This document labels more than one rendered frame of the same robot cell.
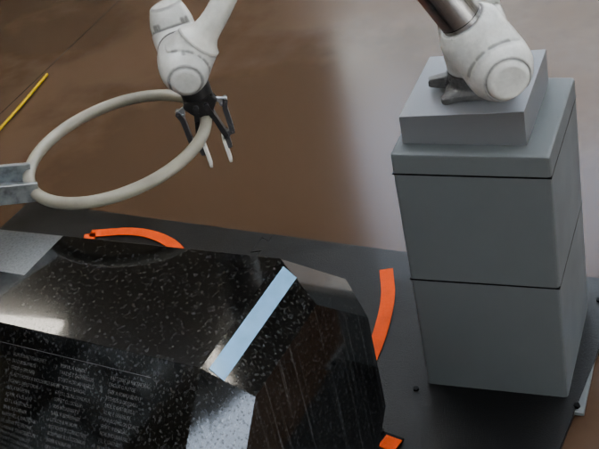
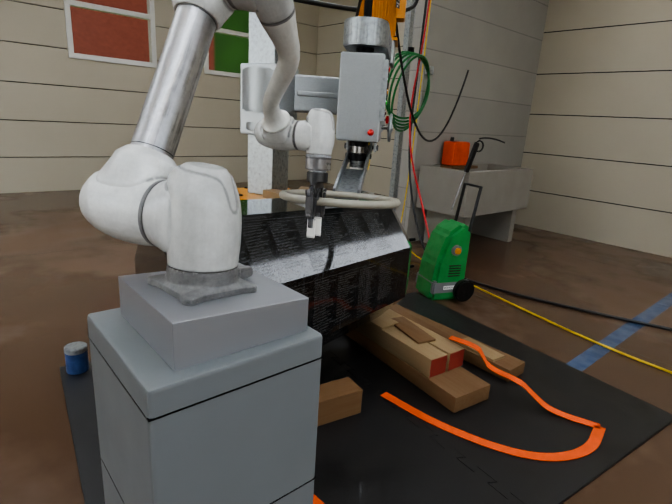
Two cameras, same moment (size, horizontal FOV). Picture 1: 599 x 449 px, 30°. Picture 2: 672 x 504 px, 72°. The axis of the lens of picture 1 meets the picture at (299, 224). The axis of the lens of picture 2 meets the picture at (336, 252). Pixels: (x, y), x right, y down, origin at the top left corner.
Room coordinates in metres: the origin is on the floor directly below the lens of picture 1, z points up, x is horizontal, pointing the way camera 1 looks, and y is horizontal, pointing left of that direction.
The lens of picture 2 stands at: (3.12, -1.33, 1.27)
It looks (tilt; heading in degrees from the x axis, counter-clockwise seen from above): 16 degrees down; 111
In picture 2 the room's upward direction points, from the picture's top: 4 degrees clockwise
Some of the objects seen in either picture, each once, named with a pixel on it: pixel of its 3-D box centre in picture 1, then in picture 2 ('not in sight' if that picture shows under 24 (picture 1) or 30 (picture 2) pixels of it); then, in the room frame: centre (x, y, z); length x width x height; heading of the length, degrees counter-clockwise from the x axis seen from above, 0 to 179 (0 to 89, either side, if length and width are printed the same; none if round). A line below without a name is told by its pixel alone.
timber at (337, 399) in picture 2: not in sight; (326, 402); (2.49, 0.31, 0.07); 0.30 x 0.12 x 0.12; 53
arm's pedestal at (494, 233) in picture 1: (498, 239); (206, 466); (2.49, -0.53, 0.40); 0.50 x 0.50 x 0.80; 63
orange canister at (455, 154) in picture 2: not in sight; (458, 152); (2.44, 4.05, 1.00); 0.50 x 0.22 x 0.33; 63
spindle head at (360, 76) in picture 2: not in sight; (362, 102); (2.28, 1.10, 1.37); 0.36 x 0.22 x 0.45; 104
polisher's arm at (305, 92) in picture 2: not in sight; (301, 94); (1.76, 1.42, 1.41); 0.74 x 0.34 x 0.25; 33
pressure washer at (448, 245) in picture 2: not in sight; (448, 241); (2.69, 2.15, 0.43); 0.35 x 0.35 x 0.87; 41
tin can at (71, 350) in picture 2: not in sight; (76, 357); (1.26, 0.09, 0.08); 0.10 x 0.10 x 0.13
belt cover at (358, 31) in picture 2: not in sight; (370, 49); (2.22, 1.36, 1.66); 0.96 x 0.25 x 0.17; 104
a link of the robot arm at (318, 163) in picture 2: not in sight; (318, 163); (2.45, 0.17, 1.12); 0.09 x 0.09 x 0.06
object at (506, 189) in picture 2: not in sight; (473, 205); (2.68, 4.06, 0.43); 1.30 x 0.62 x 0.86; 63
